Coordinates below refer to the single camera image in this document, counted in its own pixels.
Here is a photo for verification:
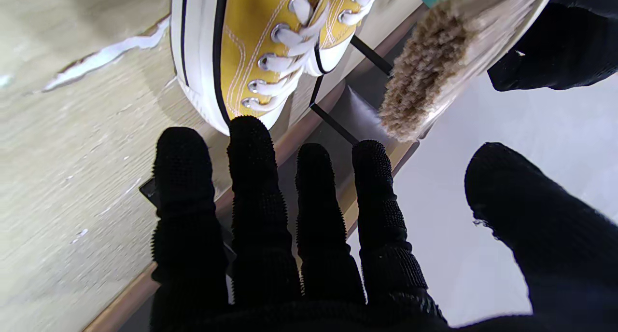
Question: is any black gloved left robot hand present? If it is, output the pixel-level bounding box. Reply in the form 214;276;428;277
487;0;618;91

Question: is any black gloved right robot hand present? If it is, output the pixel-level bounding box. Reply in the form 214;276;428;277
150;116;618;332

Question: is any brown bristle shoe brush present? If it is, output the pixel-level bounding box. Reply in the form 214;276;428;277
379;0;561;143

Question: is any yellow canvas sneaker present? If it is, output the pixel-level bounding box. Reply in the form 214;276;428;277
170;0;382;136

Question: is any small wooden black-legged table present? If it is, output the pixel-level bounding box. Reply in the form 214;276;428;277
309;35;394;144

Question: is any white paper scrap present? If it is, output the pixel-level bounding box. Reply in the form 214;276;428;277
42;16;172;92

